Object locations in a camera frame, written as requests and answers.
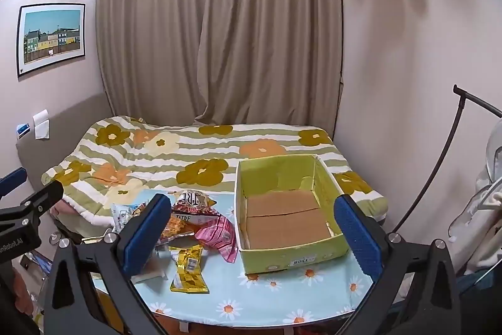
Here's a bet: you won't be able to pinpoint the pink snack packet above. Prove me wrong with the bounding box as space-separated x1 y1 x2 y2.
195 216 239 264

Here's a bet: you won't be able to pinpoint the framed picture of houses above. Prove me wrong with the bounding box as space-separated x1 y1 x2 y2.
16 3 86 78

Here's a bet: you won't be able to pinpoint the white paper note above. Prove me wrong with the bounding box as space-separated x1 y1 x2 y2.
32 108 50 140

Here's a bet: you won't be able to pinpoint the red and white snack bag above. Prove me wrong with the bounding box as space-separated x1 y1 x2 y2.
168 189 236 237

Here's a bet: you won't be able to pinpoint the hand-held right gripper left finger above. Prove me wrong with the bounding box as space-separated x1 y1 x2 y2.
42 194 173 335

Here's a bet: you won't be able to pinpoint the beige curtain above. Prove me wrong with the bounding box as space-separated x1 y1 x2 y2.
96 0 344 126

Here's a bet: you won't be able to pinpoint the green cardboard box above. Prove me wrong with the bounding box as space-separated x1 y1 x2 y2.
234 154 351 275

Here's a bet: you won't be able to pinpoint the white clothes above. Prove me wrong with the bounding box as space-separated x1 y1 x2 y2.
448 131 502 277

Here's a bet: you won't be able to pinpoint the blue and white snack bag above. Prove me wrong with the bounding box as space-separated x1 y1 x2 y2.
111 201 152 235

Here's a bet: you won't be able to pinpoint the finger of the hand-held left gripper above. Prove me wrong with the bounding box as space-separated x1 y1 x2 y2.
23 181 64 220
0 167 28 198

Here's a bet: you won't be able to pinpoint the pink bedding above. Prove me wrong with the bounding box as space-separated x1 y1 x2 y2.
49 199 85 220

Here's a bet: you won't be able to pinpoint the daisy print blue tablecloth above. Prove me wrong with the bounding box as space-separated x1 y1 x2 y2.
129 188 377 328

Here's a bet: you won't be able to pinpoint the clear bag of orange snacks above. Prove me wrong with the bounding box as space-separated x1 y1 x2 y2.
159 215 200 247

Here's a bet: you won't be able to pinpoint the black clothes rack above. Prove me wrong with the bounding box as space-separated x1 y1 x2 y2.
390 84 502 235

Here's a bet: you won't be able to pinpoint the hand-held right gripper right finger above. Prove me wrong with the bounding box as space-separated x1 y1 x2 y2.
333 194 460 335

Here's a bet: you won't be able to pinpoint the grey padded headboard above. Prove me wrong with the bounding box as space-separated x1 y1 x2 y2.
16 92 114 241

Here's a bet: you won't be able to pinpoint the floral striped green blanket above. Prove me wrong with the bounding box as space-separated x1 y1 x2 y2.
41 116 389 226

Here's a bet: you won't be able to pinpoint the gold snack packet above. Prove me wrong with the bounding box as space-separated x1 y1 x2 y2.
169 244 210 294

